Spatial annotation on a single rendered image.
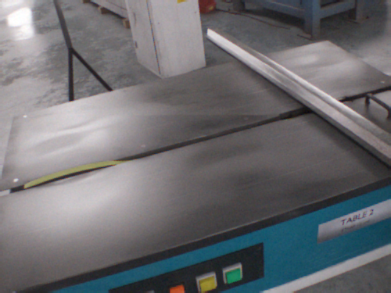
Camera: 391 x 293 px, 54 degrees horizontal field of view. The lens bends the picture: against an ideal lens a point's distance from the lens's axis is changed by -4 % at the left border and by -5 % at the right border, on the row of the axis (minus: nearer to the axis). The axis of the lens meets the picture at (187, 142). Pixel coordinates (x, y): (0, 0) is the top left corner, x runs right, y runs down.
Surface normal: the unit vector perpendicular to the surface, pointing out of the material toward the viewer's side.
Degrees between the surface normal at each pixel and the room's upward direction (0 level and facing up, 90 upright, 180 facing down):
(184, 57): 90
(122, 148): 0
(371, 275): 0
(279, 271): 90
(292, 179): 0
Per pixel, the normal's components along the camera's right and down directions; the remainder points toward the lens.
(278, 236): 0.27, 0.51
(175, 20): 0.49, 0.43
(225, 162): -0.14, -0.82
